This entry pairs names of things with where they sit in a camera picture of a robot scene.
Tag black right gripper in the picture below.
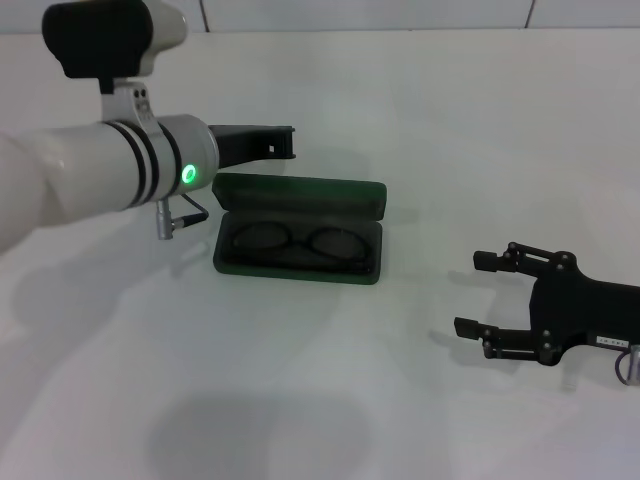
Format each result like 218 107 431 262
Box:
453 241 640 367

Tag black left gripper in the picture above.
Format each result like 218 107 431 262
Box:
207 125 296 169

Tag green glasses case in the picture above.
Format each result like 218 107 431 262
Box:
210 172 389 286

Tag black glasses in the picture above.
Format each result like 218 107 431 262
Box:
230 221 376 276

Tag left wrist cable plug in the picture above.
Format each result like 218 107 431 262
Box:
156 192 210 242

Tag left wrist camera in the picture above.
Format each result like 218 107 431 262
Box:
41 0 190 96

